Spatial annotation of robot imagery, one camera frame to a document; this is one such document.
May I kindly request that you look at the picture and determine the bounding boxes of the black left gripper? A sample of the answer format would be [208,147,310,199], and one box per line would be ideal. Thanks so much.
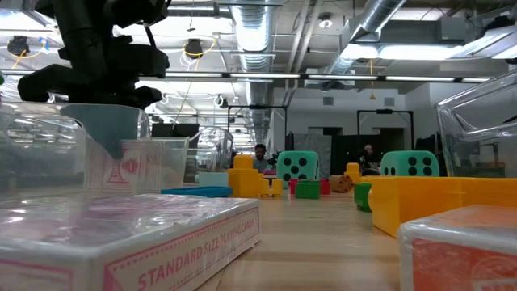
[18,35,170,159]

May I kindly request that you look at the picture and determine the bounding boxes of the red and white card deck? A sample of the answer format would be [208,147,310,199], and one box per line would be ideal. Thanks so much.
[84,139,165,195]

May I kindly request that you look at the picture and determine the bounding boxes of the pink playing card deck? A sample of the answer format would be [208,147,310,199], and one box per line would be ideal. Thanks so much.
[0,192,262,291]

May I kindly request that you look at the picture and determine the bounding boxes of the yellow toy building block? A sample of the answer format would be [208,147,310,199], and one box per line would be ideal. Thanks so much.
[227,154,263,199]

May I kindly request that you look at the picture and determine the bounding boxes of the teal foam die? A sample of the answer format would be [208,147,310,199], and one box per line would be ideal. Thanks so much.
[276,150,320,189]
[380,150,440,178]

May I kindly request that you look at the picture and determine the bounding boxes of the dark green long brick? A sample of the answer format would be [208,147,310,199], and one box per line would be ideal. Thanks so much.
[294,179,322,200]

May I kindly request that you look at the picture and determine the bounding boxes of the red studded brick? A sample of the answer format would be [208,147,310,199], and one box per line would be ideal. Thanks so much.
[288,179,331,196]

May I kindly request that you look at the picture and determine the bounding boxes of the brown wooden cylinder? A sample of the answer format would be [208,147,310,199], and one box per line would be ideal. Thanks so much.
[329,174,355,194]

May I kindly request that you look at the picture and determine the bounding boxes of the large yellow building block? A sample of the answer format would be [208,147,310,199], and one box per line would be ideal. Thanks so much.
[368,175,517,238]

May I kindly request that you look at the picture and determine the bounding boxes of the black monitor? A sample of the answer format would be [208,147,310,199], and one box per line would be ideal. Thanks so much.
[151,123,200,138]

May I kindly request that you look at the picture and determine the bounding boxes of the narrow clear plastic bin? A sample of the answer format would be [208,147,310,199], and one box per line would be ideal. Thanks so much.
[0,100,191,203]

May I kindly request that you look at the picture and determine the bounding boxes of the blue flat studded plate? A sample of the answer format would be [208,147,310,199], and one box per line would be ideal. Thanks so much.
[160,185,234,199]

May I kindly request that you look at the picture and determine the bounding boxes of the pale teal small block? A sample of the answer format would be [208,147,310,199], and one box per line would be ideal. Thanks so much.
[197,172,230,188]

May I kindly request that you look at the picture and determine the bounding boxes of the person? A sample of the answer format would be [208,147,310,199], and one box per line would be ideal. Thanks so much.
[252,143,271,173]
[360,144,379,175]

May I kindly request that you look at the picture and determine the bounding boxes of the small yellow single-stud block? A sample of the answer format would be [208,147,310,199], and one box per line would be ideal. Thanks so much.
[345,162,361,183]

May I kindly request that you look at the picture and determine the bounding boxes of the small dark green brick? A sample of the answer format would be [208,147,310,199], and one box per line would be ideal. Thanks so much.
[354,181,373,213]

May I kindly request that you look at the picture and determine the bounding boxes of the bright ceiling light panel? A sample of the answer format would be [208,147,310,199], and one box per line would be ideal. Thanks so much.
[341,42,465,61]

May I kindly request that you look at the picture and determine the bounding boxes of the orange playing card deck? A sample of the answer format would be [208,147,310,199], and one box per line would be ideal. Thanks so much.
[397,204,517,291]

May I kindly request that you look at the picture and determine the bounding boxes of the black ceiling cable reel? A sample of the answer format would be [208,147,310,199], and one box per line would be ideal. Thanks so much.
[6,35,32,57]
[183,38,205,60]

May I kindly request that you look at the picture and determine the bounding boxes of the ceiling light rail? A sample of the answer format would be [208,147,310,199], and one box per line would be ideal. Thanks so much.
[0,69,496,85]

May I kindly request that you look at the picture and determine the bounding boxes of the large silver round duct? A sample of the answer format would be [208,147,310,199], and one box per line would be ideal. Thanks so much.
[229,0,280,150]

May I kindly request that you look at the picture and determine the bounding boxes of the narrow silver spiral duct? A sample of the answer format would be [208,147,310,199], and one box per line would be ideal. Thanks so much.
[322,0,409,76]

